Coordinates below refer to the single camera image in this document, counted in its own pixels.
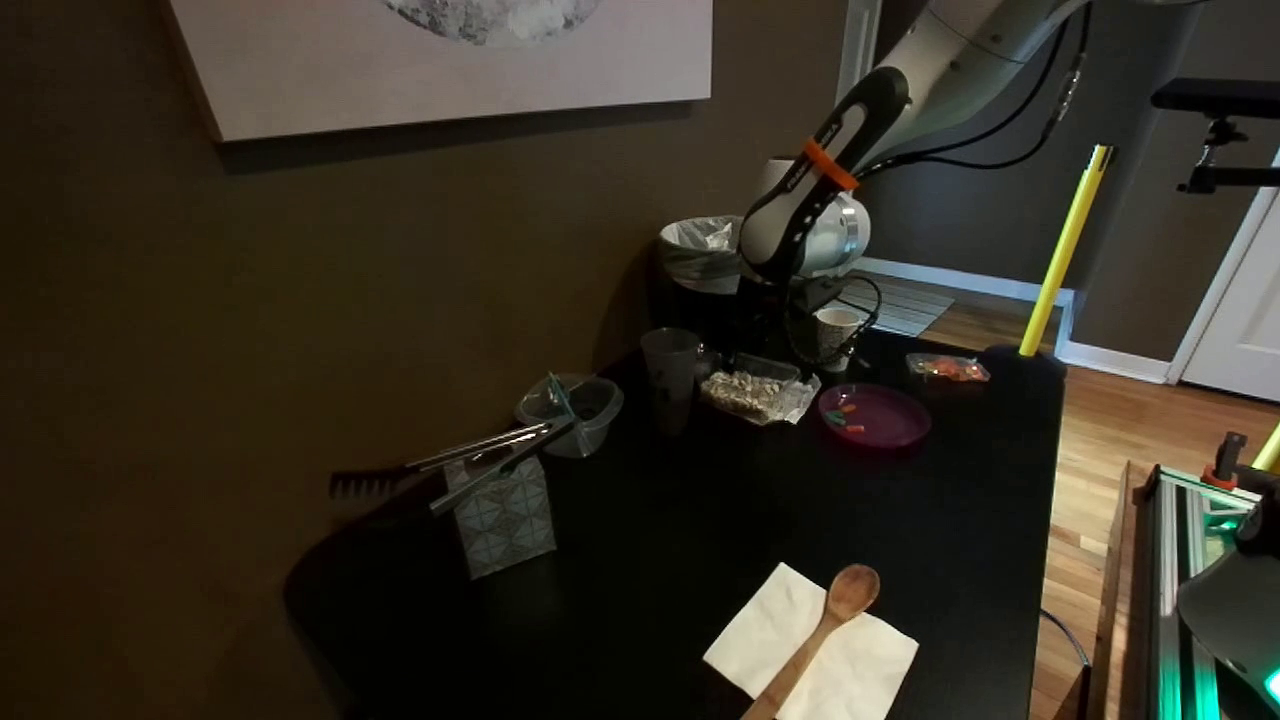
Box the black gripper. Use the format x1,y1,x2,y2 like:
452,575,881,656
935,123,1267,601
778,268,873,382

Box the clear container with seeds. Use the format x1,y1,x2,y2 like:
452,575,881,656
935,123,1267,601
700,365,826,430

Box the patterned paper cup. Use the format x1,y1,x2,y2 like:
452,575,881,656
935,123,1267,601
813,295,875,366

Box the red bowl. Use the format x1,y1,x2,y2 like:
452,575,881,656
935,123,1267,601
815,380,935,455

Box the crinkled plastic wrapper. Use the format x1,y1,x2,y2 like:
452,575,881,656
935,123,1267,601
903,346,995,388

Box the dark tall cup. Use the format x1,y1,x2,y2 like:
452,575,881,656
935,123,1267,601
634,322,713,438

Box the clear empty plastic tub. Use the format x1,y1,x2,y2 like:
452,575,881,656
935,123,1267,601
511,366,628,465

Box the yellow pole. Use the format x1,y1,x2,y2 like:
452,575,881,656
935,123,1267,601
1016,139,1114,365

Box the wooden spoon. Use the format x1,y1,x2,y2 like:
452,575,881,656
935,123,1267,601
740,558,887,720

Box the white square napkin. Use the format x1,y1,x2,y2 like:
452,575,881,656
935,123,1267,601
700,558,923,720

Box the metal tongs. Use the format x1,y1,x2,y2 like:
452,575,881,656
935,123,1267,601
396,410,580,521

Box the white door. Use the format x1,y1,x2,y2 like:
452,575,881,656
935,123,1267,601
1167,142,1280,408

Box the orange black clamp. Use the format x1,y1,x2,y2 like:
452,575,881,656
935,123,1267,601
1201,428,1255,488

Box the small black rake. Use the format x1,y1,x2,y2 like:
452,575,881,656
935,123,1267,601
325,465,413,509

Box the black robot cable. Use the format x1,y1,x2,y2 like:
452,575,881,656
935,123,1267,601
857,13,1086,174

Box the aluminium frame rails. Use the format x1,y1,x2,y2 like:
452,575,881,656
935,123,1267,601
1148,465,1280,720

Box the black camera stand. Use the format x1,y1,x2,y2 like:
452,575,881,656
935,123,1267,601
1148,74,1280,199

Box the framed wall picture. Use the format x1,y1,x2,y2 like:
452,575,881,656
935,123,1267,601
162,0,720,149

